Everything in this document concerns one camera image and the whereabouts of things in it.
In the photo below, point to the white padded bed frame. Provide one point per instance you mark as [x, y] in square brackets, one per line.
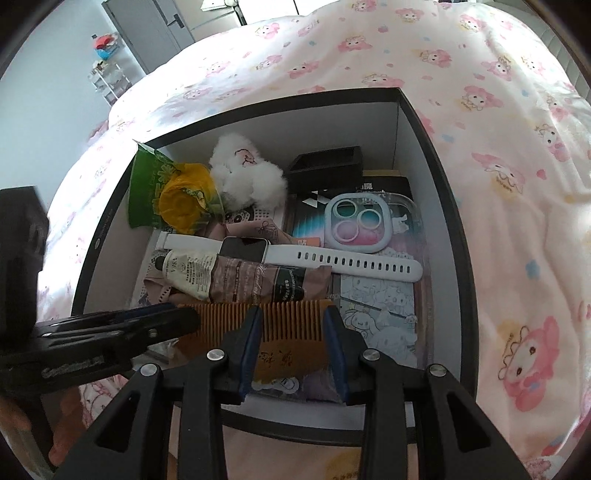
[568, 50]

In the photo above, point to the green snack packet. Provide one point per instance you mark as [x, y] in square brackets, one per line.
[143, 194]

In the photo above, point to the white wardrobe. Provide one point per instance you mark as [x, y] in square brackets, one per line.
[217, 23]

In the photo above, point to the purple cartoon card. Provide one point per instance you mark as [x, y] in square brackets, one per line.
[318, 385]

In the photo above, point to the white plush toy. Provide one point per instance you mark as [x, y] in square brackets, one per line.
[254, 180]

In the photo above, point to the white smart watch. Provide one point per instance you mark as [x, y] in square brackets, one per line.
[323, 258]

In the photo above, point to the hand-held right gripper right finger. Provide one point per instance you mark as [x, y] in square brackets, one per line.
[332, 350]

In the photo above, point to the black storage box container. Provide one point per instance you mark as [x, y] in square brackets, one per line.
[323, 124]

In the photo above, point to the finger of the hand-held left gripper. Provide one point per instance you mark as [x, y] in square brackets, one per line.
[138, 314]
[166, 325]

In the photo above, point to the grey door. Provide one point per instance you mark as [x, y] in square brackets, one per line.
[147, 32]

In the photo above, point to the pink printed pouch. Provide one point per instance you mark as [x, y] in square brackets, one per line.
[263, 228]

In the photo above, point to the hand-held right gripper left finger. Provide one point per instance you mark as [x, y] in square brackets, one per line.
[249, 350]

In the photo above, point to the pink cartoon printed blanket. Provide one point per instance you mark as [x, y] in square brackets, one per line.
[508, 184]

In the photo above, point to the small black square box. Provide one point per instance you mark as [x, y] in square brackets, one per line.
[323, 168]

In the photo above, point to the person's left hand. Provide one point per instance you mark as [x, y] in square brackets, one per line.
[64, 438]

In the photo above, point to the white hand cream tube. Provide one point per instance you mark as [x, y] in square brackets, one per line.
[194, 272]

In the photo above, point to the yellow plastic toy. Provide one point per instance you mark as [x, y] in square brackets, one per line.
[184, 198]

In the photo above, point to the orange wooden comb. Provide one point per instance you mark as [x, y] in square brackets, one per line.
[286, 323]

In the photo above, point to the black teal packet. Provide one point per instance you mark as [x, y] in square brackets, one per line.
[307, 217]

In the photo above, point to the black flat box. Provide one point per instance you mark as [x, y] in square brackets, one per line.
[388, 184]

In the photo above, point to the clear cartoon phone case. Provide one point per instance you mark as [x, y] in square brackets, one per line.
[383, 314]

